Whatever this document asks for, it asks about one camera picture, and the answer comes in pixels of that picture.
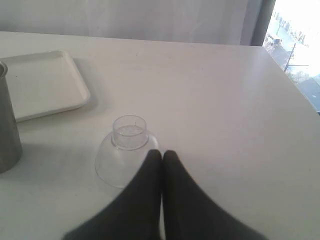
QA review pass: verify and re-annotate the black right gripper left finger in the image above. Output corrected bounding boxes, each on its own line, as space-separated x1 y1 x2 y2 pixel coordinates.
63 149 163 240

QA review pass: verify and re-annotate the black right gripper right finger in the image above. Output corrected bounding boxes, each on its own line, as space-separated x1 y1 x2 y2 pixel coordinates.
162 150 266 240

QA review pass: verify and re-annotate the stainless steel cup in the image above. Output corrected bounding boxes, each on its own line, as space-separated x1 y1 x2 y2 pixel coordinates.
0 62 23 173

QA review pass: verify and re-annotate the clear plastic shaker lid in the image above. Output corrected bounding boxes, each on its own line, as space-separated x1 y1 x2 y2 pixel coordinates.
94 114 160 189

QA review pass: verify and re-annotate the white rectangular tray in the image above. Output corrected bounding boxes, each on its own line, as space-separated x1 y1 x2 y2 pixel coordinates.
2 50 91 122

